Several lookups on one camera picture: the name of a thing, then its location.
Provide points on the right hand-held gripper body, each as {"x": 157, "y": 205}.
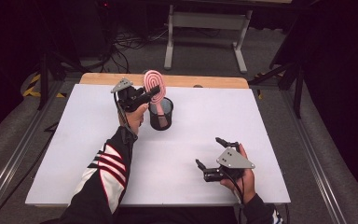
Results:
{"x": 233, "y": 161}

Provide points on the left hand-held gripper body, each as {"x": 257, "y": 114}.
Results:
{"x": 129, "y": 98}

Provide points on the pink hairbrush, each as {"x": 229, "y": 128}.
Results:
{"x": 154, "y": 78}

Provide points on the black mesh cup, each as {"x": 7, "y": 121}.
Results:
{"x": 156, "y": 123}

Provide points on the person's left hand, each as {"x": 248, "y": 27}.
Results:
{"x": 135, "y": 119}

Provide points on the person's right hand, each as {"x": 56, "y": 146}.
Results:
{"x": 247, "y": 183}

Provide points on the white board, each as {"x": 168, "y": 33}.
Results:
{"x": 180, "y": 149}

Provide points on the wooden table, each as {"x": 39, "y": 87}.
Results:
{"x": 199, "y": 81}

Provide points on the person's dark lap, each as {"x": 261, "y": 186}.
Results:
{"x": 174, "y": 216}

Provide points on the yellow black hazard tape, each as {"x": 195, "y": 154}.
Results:
{"x": 31, "y": 90}
{"x": 260, "y": 93}

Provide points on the black metal stand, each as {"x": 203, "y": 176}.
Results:
{"x": 45, "y": 81}
{"x": 297, "y": 90}

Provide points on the aluminium rail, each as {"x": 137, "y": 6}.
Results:
{"x": 310, "y": 146}
{"x": 18, "y": 152}

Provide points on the grey metal desk frame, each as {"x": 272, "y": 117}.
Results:
{"x": 208, "y": 21}

